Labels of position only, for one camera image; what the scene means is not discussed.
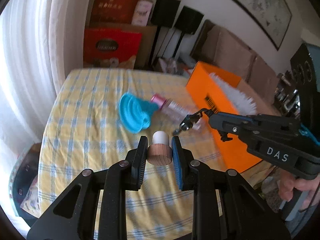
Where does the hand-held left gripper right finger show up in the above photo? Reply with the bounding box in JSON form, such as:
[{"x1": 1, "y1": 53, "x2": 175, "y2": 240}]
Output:
[{"x1": 171, "y1": 135, "x2": 292, "y2": 240}]

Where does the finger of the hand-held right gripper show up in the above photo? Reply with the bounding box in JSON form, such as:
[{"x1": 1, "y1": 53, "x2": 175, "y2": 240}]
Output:
[
  {"x1": 209, "y1": 112, "x2": 300, "y2": 130},
  {"x1": 211, "y1": 122, "x2": 299, "y2": 143}
]

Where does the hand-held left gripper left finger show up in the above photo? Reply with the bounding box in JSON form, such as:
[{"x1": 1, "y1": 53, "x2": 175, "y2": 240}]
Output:
[{"x1": 26, "y1": 135, "x2": 149, "y2": 240}]

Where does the white bristle brush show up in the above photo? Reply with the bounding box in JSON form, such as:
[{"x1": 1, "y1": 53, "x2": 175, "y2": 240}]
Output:
[{"x1": 209, "y1": 72, "x2": 258, "y2": 114}]

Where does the orange cardboard box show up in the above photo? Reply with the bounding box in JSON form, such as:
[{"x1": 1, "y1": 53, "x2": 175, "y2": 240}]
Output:
[{"x1": 185, "y1": 61, "x2": 283, "y2": 173}]

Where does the person's right hand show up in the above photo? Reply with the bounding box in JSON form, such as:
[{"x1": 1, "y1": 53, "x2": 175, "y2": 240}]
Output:
[{"x1": 279, "y1": 172, "x2": 312, "y2": 202}]

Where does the blue collapsible funnel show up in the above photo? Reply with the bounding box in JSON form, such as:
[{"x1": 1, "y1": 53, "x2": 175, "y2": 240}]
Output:
[{"x1": 119, "y1": 92, "x2": 159, "y2": 134}]

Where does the pink capped clear bottle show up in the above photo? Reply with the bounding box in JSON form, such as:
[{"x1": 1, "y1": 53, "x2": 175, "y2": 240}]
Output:
[{"x1": 151, "y1": 94, "x2": 200, "y2": 130}]

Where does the yellow checked tablecloth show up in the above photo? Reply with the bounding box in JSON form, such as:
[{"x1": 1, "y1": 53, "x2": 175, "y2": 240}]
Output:
[{"x1": 37, "y1": 67, "x2": 273, "y2": 239}]

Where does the brown sofa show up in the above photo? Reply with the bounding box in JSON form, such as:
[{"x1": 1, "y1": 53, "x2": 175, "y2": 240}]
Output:
[{"x1": 190, "y1": 19, "x2": 282, "y2": 103}]

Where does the printed plastic bag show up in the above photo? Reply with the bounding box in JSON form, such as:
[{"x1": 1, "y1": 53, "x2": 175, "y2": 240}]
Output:
[{"x1": 157, "y1": 56, "x2": 195, "y2": 77}]

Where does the black speaker stand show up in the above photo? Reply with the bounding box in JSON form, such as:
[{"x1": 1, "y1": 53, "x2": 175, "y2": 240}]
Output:
[
  {"x1": 149, "y1": 26, "x2": 163, "y2": 68},
  {"x1": 172, "y1": 31, "x2": 185, "y2": 59}
]

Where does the brown cardboard box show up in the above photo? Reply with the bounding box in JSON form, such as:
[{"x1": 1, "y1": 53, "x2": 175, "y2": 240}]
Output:
[{"x1": 89, "y1": 22, "x2": 158, "y2": 69}]

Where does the dark round basket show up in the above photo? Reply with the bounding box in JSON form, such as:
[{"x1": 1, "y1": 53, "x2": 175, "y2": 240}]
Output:
[{"x1": 9, "y1": 142, "x2": 48, "y2": 218}]

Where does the black speaker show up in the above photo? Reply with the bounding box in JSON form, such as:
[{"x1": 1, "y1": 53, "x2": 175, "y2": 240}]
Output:
[
  {"x1": 150, "y1": 0, "x2": 181, "y2": 28},
  {"x1": 174, "y1": 5, "x2": 204, "y2": 35}
]

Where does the pink and white box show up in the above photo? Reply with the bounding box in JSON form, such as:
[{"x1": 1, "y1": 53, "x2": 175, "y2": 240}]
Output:
[{"x1": 132, "y1": 0, "x2": 154, "y2": 26}]

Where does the white curtain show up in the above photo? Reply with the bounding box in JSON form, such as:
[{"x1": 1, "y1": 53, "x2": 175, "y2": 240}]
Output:
[{"x1": 0, "y1": 0, "x2": 100, "y2": 205}]

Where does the dark red gift box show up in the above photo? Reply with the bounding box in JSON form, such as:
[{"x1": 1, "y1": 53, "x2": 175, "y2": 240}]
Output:
[{"x1": 89, "y1": 0, "x2": 142, "y2": 25}]

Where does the framed wall picture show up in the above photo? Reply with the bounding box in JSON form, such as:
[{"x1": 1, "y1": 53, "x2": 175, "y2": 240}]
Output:
[{"x1": 216, "y1": 0, "x2": 292, "y2": 51}]

